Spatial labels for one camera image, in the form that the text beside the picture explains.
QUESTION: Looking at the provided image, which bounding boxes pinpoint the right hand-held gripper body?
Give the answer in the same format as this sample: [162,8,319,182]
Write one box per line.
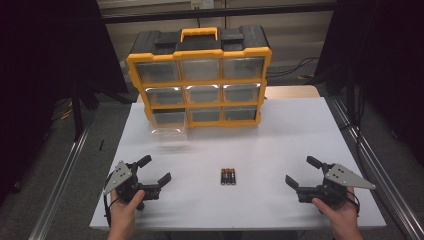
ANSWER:
[296,162,377,207]

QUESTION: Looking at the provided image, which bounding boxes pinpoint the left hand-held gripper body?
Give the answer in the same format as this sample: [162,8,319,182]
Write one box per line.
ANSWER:
[103,160,161,211]

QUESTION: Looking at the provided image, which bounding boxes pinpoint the clear plastic drawer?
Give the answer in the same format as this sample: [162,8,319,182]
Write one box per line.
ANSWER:
[149,109,188,141]

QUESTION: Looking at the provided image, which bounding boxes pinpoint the person's left hand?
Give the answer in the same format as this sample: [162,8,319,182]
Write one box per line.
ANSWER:
[109,189,146,234]

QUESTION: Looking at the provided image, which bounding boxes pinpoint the person's right hand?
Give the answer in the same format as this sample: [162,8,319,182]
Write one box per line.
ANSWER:
[312,187,360,234]

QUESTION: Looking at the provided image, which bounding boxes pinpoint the wooden table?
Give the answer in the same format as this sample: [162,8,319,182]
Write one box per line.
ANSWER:
[264,84,321,100]

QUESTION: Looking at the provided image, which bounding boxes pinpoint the black metal stand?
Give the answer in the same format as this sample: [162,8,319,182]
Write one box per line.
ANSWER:
[70,83,85,142]

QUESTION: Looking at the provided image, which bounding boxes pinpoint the set of closed organiser drawers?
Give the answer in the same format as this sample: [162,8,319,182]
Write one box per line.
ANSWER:
[135,57,266,122]

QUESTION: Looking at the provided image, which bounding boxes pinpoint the black curtain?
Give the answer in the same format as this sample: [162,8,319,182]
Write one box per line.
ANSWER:
[314,0,424,164]
[0,0,129,204]

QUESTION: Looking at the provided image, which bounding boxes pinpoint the yellow black drawer organiser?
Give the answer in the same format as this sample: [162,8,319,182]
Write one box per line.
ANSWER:
[125,26,273,130]

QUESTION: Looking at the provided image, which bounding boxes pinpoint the black horizontal bar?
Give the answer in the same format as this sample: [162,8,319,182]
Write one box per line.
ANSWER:
[101,2,336,25]

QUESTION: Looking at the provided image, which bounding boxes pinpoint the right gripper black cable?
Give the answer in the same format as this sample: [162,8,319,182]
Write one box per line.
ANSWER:
[346,191,362,215]

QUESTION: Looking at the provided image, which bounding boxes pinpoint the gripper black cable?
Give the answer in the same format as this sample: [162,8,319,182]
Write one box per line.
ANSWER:
[346,191,362,215]
[103,173,114,228]

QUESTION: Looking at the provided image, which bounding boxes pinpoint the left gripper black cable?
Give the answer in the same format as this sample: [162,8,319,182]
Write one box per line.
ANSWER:
[103,173,114,228]

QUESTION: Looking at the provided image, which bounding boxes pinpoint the metal floor rail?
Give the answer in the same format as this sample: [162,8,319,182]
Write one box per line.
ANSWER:
[29,126,92,240]
[328,96,424,240]

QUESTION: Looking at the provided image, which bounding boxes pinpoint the yellow floor cable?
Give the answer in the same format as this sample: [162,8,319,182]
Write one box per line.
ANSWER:
[59,99,74,122]

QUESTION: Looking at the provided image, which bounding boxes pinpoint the black floor cables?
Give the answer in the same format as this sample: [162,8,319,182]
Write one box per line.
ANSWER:
[266,56,322,82]

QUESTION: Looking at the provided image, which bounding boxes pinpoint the wall power outlet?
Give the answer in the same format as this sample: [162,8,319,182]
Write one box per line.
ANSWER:
[190,0,215,10]

